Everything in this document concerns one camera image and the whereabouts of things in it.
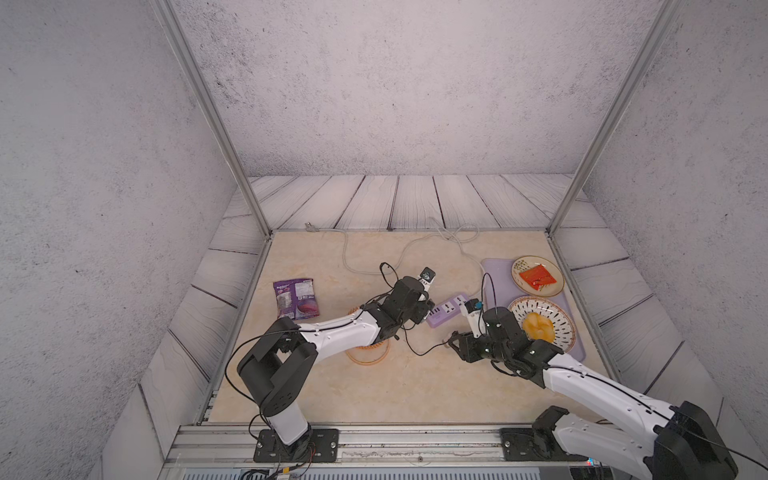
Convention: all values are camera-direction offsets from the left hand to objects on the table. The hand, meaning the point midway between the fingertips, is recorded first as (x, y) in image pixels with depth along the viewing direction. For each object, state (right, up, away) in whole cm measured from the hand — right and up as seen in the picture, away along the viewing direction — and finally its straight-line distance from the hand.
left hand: (426, 295), depth 87 cm
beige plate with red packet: (+39, +9, +21) cm, 45 cm away
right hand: (+8, -11, -6) cm, 15 cm away
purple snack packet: (-41, -3, +11) cm, 43 cm away
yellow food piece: (+34, -10, +4) cm, 35 cm away
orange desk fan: (-17, -18, +1) cm, 24 cm away
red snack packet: (+41, +4, +18) cm, 45 cm away
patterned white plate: (+42, -12, +3) cm, 44 cm away
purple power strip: (+7, -6, +8) cm, 12 cm away
